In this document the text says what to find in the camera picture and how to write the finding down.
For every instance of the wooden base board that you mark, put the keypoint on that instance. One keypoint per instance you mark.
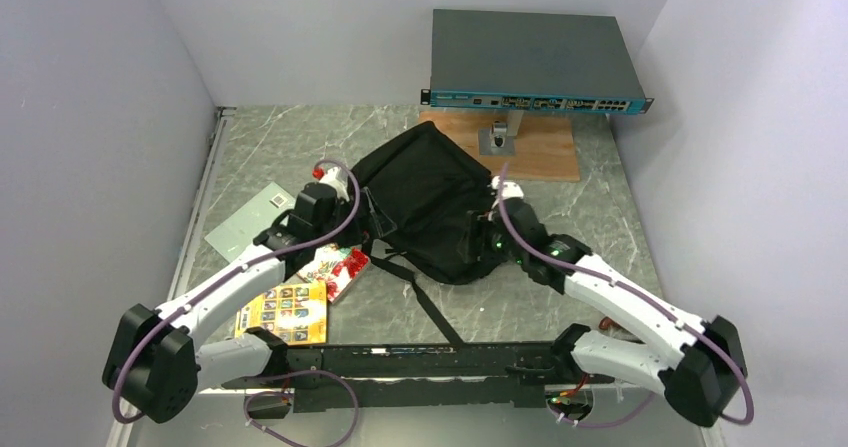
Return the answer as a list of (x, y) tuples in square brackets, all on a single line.
[(543, 149)]

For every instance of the grey metal stand bracket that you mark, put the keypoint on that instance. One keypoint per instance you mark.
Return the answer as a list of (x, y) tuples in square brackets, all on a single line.
[(499, 138)]

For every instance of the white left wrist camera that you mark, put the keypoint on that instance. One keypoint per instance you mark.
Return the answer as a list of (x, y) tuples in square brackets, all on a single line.
[(333, 177)]

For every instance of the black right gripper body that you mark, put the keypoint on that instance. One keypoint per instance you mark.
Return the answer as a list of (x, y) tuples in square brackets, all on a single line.
[(509, 249)]

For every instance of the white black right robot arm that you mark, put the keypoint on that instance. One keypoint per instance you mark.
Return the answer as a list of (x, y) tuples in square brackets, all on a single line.
[(696, 365)]

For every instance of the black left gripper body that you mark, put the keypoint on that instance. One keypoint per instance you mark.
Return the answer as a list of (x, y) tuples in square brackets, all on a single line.
[(343, 213)]

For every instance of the teal network switch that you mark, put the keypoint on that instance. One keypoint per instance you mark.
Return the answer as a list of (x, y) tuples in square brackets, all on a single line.
[(532, 61)]

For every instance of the yellow picture book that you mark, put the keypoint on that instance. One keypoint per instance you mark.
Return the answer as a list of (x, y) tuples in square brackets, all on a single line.
[(296, 313)]

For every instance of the red colourful book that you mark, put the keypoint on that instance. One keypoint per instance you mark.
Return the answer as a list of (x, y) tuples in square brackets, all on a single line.
[(338, 268)]

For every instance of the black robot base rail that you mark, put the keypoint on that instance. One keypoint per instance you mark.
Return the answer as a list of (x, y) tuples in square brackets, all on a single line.
[(520, 374)]

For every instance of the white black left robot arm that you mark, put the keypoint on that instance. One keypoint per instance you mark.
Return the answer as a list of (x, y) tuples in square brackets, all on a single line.
[(160, 358)]

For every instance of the aluminium frame rail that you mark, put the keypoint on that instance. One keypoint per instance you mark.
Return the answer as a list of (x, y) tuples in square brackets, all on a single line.
[(157, 169)]

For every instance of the grey notebook with label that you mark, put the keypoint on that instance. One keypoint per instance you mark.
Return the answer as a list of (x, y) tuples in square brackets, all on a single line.
[(231, 237)]

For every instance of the black student backpack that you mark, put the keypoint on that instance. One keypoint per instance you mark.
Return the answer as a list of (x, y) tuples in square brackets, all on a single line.
[(433, 192)]

